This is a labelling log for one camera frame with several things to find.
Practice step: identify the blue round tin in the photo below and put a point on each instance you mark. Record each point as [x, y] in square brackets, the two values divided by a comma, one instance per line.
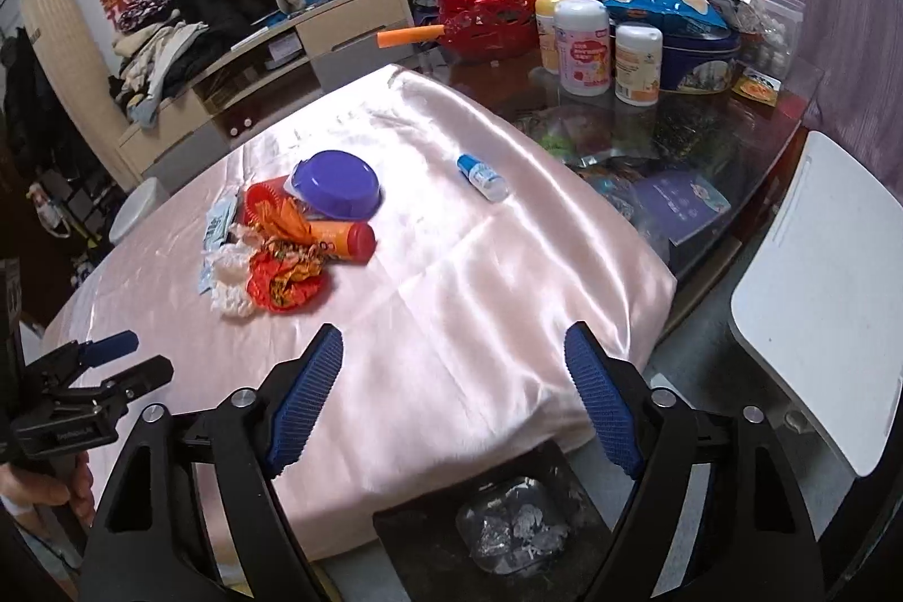
[702, 62]

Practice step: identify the clear zip bag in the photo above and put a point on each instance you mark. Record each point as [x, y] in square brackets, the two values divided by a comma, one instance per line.
[772, 27]

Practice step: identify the white bottle with yellow lid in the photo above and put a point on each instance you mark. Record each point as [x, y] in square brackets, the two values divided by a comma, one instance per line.
[549, 27]

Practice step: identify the small blue white bottle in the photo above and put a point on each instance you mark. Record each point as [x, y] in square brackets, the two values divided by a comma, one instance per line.
[483, 177]

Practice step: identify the purple box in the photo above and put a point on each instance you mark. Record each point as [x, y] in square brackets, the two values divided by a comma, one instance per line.
[681, 207]

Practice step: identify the blue snack bag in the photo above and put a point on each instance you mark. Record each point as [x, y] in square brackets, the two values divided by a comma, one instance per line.
[663, 6]

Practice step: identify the beige television cabinet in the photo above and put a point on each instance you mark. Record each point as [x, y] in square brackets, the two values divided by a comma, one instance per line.
[338, 27]

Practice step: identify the pink satin cloth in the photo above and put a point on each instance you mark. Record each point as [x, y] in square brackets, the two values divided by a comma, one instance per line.
[458, 306]

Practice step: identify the purple round lid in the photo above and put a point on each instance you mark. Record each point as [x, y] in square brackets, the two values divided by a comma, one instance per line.
[335, 182]

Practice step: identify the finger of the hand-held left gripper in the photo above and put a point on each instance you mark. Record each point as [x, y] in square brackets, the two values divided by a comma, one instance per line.
[144, 378]
[106, 348]

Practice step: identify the orange tube with red cap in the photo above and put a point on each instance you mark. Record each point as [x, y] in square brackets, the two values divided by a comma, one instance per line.
[347, 240]

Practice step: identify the beige slatted panel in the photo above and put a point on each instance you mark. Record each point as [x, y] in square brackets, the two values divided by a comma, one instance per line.
[60, 73]

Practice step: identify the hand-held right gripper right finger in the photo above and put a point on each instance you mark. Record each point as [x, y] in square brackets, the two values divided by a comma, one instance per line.
[603, 408]

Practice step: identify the white bottle with pink label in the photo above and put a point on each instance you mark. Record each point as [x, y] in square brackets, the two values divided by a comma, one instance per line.
[582, 48]

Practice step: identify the blue white sachet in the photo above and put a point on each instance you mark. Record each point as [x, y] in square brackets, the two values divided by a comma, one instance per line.
[219, 225]

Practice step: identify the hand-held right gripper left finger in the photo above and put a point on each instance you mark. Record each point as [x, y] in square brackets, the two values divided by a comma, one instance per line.
[303, 408]

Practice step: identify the white chair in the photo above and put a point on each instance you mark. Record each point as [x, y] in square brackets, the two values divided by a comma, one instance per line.
[811, 292]

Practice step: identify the white bottle with orange label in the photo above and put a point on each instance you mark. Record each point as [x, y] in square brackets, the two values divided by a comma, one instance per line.
[637, 66]

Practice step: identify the red plastic basket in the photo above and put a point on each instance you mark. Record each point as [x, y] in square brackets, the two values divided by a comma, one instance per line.
[522, 20]

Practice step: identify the person's left hand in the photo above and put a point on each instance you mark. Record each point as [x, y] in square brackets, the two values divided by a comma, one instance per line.
[74, 489]

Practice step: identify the red orange wrapper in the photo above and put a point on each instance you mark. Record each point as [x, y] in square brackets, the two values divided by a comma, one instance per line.
[286, 281]

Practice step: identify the black trash bin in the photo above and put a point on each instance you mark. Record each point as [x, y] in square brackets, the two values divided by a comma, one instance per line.
[423, 538]

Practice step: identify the pile of clothes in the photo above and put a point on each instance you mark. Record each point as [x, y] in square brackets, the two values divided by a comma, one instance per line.
[155, 59]

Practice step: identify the white stool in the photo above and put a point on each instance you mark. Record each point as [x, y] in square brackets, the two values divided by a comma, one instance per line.
[137, 210]

